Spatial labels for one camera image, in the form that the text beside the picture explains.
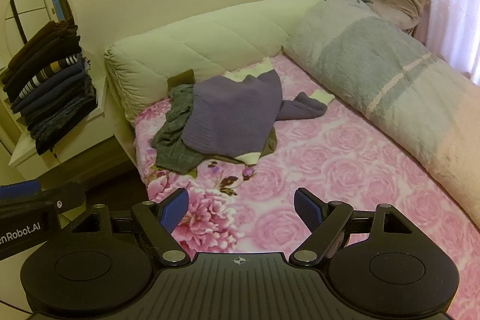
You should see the white bedside table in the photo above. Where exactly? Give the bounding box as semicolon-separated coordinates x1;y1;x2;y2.
0;74;136;174

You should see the rolled grey and cream duvet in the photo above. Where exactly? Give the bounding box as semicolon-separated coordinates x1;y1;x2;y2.
282;0;480;227

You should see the sheer white curtain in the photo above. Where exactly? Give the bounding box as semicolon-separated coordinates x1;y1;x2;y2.
420;0;480;84

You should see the grey knit garment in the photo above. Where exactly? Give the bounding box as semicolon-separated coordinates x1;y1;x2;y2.
152;83;211;172

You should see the round wall mirror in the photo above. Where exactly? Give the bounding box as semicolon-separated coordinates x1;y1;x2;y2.
4;0;76;60

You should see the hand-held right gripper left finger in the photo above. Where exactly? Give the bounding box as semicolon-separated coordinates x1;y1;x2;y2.
62;188;192;267

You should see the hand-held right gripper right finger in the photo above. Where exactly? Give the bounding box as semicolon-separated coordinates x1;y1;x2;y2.
289;187;419;266

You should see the pink floral blanket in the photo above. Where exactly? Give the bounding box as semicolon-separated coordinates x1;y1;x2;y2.
133;54;480;320

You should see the stack of dark folded clothes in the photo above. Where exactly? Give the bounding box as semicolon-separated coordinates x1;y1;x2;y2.
1;17;99;156

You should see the cream padded headboard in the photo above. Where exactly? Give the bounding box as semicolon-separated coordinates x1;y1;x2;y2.
104;0;325;126

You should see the purple knit cardigan cream trim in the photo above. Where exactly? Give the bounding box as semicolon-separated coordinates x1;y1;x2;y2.
181;58;335;166

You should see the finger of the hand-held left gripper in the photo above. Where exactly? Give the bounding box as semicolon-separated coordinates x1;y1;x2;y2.
0;181;88;219

